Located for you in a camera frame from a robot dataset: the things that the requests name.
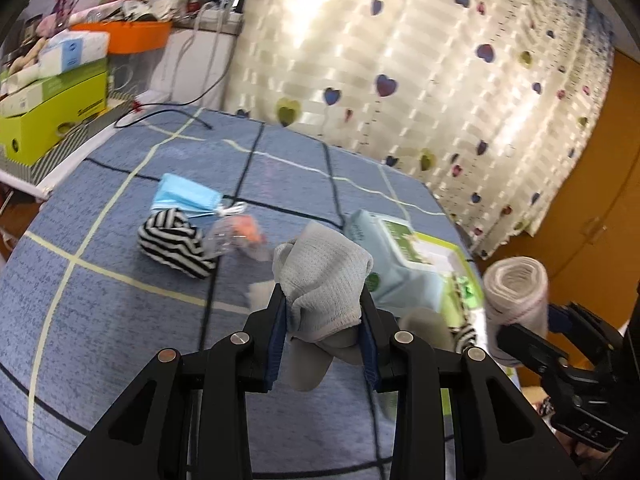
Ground cream sock red stripe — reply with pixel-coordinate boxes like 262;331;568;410
483;257;549;367

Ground grey sock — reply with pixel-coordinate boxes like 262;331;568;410
272;221;373;391

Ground small orange item bag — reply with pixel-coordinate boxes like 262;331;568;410
202;202;270;261

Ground black white striped sock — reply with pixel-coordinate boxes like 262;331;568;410
138;208;216;280

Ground blue face mask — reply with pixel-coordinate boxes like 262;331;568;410
151;174;222;218

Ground bright green cloth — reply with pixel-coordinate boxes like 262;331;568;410
456;276;480;302

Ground person right hand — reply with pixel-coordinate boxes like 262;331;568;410
553;430;612;468

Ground clear plastic round container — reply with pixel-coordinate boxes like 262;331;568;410
398;308;454;351

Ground wet wipes pack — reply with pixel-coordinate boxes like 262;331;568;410
344;209;454;318

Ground green white box tray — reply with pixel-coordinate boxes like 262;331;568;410
414;231;524;416

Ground wooden wardrobe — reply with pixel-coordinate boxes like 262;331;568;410
491;52;639;328

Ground heart pattern curtain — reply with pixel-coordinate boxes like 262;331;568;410
224;0;614;257

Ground striped shallow tray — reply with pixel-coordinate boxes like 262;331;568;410
1;93;134;185

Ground yellow green cardboard box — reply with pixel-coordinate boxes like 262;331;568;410
1;72;107;166

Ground orange plastic bin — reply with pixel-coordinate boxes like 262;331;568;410
70;21;172;55

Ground blue white tissue pack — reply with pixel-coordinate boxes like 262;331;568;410
38;30;110;78

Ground black cable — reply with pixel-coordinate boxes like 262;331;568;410
112;4;237;131

